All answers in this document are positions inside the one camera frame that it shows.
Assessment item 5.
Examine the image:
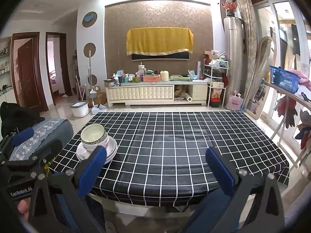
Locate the white mop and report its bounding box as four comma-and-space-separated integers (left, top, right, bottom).
86, 50, 98, 95

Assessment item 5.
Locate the person's right leg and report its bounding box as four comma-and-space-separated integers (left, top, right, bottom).
190, 189, 243, 233

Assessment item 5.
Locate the white dustpan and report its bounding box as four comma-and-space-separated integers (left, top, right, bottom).
91, 104, 107, 114

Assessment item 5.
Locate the brown wooden door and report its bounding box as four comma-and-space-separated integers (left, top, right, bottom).
10, 32, 49, 112

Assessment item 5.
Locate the plain white plate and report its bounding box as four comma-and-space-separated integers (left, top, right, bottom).
76, 138, 118, 165

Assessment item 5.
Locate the person's left leg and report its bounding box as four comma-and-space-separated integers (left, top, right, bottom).
56, 194, 106, 233

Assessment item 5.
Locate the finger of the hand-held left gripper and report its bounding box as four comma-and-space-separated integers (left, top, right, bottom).
0, 127, 35, 149
29, 139, 63, 162

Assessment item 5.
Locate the black checked tablecloth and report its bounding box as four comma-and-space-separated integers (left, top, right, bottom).
49, 112, 290, 207

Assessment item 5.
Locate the cream TV cabinet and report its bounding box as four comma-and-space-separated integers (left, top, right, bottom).
105, 81, 209, 108

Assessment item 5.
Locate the white wall shelf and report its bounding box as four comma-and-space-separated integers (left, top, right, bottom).
0, 36, 12, 97

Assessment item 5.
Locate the patterned beige curtain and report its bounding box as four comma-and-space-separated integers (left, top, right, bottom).
236, 0, 258, 78

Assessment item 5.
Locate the plain white bowl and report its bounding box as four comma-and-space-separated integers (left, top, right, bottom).
81, 137, 108, 149

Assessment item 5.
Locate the blue plastic basket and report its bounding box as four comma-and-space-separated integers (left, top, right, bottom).
269, 65, 300, 94

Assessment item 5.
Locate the black television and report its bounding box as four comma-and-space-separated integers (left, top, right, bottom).
131, 51, 190, 61

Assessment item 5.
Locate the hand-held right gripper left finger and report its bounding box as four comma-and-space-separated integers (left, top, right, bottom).
29, 146, 107, 233

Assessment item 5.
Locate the brown door frame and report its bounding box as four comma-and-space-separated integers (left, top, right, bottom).
46, 32, 73, 106

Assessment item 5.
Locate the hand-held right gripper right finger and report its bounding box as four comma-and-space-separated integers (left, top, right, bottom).
205, 147, 286, 233

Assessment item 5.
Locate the person's leg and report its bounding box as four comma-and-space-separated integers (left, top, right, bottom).
56, 194, 106, 233
190, 189, 243, 233

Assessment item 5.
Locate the arched standing mirror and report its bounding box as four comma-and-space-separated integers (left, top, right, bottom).
243, 36, 277, 120

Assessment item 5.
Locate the green patterned bowl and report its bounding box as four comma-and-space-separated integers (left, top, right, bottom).
81, 124, 107, 144

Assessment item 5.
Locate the pink clothes pile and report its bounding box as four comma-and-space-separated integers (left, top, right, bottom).
288, 69, 311, 91

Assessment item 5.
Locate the blue round wall plate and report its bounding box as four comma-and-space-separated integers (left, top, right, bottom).
82, 12, 98, 28

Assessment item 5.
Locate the pink bag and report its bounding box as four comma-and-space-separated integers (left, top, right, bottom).
225, 91, 244, 111

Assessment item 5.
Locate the silver tower air conditioner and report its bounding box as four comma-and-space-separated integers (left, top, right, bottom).
224, 17, 246, 107

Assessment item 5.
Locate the pink flower white plate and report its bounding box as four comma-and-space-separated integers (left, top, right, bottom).
76, 137, 117, 163

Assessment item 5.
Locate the cardboard box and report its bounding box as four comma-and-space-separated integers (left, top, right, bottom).
86, 85, 107, 107

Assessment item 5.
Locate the white metal shelf rack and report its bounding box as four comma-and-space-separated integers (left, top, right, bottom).
203, 58, 229, 108

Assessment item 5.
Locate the person's left hand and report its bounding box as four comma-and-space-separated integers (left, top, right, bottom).
17, 196, 31, 220

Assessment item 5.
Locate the blue patterned white bowl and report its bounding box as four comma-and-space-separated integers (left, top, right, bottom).
83, 139, 109, 152

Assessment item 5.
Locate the black cloth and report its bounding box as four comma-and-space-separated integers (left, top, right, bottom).
0, 101, 45, 137

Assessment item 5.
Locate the hanging red garment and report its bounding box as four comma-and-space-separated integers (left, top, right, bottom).
276, 95, 298, 128

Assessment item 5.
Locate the yellow cloth cover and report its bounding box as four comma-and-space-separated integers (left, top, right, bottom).
126, 27, 194, 56

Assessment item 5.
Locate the clothes drying rack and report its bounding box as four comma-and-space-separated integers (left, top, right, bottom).
264, 81, 311, 168

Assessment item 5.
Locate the white lidded bin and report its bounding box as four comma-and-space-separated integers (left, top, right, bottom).
70, 101, 89, 117

